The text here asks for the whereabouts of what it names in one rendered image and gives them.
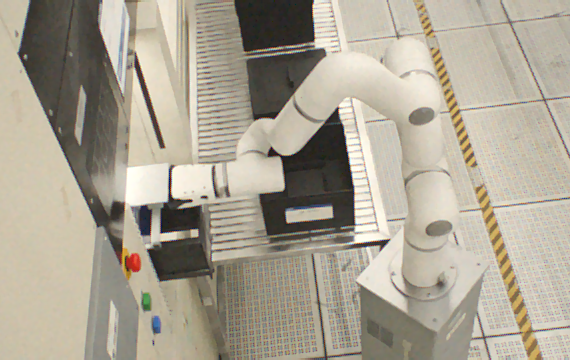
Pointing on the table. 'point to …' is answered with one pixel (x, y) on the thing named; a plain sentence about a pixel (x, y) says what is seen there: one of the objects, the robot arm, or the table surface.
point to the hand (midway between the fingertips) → (151, 189)
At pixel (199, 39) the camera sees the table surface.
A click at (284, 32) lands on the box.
